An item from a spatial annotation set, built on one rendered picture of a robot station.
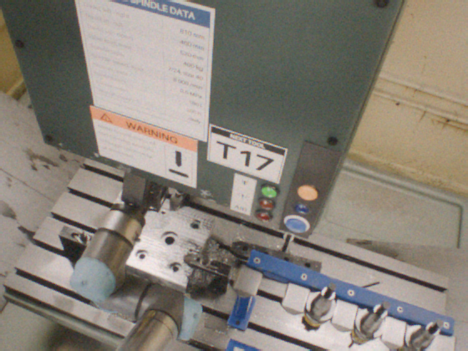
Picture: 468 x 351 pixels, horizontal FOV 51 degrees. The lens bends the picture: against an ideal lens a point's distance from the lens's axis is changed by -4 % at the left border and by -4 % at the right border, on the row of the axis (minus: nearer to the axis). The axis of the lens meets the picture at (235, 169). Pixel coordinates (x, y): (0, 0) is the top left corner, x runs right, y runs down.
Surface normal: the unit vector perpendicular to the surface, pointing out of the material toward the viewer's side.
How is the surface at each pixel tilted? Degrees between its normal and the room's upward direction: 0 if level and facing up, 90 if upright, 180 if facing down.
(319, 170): 90
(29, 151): 24
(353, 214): 0
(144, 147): 90
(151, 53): 90
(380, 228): 0
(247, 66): 90
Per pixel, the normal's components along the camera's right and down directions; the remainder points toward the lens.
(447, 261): -0.31, -0.67
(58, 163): 0.46, -0.42
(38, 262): 0.08, -0.59
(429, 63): -0.33, 0.74
